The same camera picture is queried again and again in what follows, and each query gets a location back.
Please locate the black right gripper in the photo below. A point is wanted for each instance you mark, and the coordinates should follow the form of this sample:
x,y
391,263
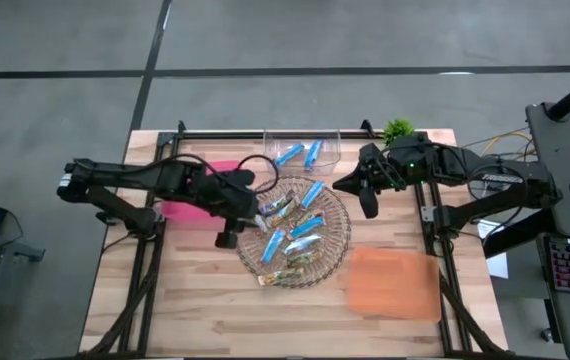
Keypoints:
x,y
390,170

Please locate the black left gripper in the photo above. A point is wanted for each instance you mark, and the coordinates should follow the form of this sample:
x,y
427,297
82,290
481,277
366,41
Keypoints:
x,y
225,195

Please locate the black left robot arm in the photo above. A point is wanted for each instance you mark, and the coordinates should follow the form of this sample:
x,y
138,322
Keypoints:
x,y
115,175

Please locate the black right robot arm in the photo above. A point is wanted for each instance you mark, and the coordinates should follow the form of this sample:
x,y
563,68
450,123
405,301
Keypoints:
x,y
495,180

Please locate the clear plastic bin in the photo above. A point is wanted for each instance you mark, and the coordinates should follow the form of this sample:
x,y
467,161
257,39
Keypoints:
x,y
330,160

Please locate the round woven straw placemat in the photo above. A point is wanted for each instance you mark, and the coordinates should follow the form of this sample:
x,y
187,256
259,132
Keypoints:
x,y
330,240

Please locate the pink plastic bin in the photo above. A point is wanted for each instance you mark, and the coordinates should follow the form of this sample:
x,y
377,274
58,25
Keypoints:
x,y
185,212

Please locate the green plant in white pot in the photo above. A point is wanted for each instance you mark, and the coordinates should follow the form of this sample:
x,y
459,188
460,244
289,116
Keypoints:
x,y
397,130

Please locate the white paper sheet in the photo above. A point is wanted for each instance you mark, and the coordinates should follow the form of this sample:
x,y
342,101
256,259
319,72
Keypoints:
x,y
497,265

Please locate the grey desk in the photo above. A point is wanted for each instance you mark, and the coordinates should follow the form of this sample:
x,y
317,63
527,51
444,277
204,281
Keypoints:
x,y
555,150

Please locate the black metal rig frame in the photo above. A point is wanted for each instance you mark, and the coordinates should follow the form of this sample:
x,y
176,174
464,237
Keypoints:
x,y
215,135

